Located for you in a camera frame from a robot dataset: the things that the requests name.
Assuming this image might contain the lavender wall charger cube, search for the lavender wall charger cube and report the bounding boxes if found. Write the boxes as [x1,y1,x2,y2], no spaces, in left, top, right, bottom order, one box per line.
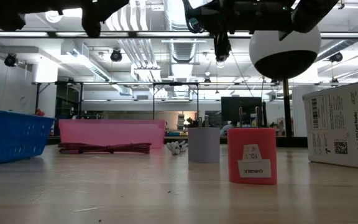
[187,115,221,164]

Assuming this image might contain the white globe lamp shade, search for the white globe lamp shade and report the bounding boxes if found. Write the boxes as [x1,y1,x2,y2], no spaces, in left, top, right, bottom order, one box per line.
[249,26,322,80]

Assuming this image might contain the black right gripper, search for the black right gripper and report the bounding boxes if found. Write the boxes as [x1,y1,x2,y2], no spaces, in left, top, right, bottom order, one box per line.
[181,0,295,62]

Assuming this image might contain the pink wall charger cube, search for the pink wall charger cube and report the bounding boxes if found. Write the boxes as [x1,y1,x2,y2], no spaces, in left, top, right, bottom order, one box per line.
[227,106,278,185]

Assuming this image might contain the white cable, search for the white cable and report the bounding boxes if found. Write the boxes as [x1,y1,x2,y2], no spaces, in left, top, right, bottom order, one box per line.
[165,140,188,156]

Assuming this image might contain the black round lamp base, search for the black round lamp base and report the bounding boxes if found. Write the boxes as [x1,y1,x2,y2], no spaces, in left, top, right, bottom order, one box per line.
[275,136,309,148]

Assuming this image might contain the black aluminium rig frame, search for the black aluminium rig frame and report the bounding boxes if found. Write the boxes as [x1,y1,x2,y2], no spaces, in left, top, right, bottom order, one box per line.
[0,30,358,39]

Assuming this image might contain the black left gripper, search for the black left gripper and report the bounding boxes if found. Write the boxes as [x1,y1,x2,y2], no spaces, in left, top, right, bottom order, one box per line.
[81,0,130,39]

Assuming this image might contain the black background monitor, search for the black background monitor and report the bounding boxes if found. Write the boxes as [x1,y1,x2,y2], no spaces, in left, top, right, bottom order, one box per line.
[221,96,263,123]

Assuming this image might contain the pink translucent plastic bin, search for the pink translucent plastic bin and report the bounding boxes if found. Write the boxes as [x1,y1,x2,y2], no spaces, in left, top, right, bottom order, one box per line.
[58,119,167,149]

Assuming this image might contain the maroon braided cable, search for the maroon braided cable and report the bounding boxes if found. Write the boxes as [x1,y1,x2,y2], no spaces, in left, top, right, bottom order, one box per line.
[57,142,152,155]

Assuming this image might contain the black lamp pole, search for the black lamp pole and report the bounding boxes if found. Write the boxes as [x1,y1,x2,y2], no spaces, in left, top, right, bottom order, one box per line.
[283,78,293,138]

